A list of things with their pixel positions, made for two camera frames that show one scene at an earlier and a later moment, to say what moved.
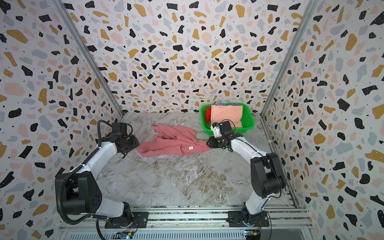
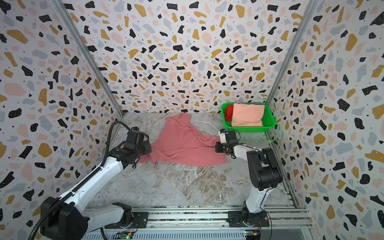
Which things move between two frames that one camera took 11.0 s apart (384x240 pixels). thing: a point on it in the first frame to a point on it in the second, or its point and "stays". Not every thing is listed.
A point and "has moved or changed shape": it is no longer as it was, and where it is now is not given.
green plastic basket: (248, 120) to (269, 121)
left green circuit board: (124, 235) stays
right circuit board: (252, 234) stays
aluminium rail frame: (286, 223) stays
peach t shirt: (219, 113) to (247, 115)
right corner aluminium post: (289, 57) stays
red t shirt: (207, 115) to (228, 113)
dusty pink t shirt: (172, 141) has moved or changed shape
